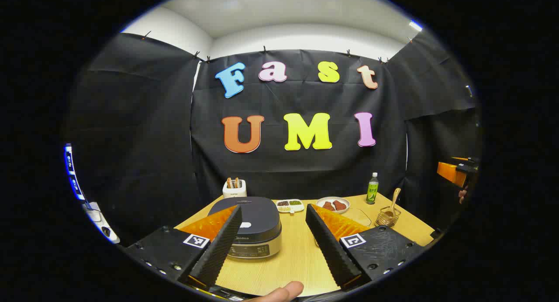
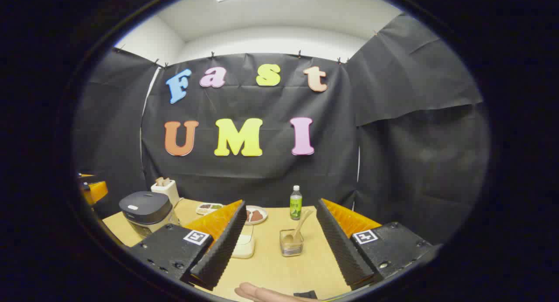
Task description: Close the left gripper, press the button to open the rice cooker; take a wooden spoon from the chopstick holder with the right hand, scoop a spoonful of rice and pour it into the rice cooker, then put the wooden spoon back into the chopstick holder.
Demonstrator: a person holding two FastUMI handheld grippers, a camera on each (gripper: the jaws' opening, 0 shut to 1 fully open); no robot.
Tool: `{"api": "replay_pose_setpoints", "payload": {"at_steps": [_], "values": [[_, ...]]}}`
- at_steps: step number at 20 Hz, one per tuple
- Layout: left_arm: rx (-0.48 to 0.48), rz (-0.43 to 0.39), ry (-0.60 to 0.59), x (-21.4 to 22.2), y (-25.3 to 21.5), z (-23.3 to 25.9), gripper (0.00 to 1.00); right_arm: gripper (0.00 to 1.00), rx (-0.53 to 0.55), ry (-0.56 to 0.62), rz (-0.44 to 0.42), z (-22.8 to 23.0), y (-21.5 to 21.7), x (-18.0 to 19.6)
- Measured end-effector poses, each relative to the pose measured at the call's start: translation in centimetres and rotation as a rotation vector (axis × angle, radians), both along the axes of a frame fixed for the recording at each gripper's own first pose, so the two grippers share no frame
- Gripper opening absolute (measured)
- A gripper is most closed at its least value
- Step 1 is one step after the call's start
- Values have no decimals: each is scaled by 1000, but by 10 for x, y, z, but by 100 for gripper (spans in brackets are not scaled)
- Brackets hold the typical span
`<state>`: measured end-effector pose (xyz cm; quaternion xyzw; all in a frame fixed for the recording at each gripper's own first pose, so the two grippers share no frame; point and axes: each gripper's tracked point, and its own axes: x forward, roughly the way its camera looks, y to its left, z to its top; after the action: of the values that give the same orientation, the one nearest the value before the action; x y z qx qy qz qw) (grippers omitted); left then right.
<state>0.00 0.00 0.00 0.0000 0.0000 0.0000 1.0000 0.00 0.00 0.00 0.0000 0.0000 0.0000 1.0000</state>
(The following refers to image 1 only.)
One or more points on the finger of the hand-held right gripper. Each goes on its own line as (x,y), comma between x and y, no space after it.
(450,173)

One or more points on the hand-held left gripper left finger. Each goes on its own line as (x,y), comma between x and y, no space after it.
(218,249)

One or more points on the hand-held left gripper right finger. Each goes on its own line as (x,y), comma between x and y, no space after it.
(332,249)

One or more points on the black and silver rice cooker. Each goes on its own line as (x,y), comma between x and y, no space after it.
(257,219)

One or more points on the wooden spoon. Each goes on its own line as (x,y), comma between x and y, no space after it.
(395,197)

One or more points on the clear chopstick holder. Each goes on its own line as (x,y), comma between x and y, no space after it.
(386,220)

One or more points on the brown meat piece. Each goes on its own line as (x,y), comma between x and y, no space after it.
(328,206)
(339,205)

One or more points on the clear glass tray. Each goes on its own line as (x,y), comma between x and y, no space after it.
(360,215)

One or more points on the white round plate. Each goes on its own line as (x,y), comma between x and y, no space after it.
(346,202)

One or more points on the white divided bean dish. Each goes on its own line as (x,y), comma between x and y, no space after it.
(290,206)

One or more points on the white toaster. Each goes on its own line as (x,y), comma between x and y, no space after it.
(234,191)

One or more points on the green tea bottle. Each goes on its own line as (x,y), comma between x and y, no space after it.
(372,190)

